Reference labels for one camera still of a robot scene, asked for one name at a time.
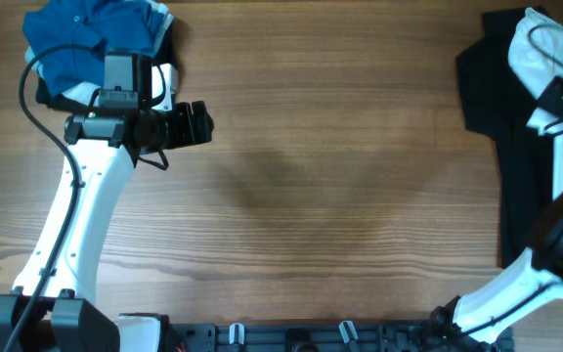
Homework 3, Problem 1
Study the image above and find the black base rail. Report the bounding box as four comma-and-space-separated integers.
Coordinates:
174, 321, 515, 352

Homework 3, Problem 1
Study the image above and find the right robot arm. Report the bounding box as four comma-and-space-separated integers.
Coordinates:
420, 43, 563, 351

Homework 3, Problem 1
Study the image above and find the black garment right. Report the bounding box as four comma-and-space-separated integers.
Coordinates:
455, 8, 553, 268

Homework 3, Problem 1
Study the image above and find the blue polo shirt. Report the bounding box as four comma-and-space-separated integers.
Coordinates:
22, 0, 166, 98

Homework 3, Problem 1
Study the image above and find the white t-shirt black print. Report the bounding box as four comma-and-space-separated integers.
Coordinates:
508, 8, 563, 198

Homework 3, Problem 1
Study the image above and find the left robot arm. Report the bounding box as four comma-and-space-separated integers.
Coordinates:
0, 51, 214, 351

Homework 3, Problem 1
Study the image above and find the black folded garment left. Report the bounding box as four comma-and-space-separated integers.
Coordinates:
35, 20, 178, 111

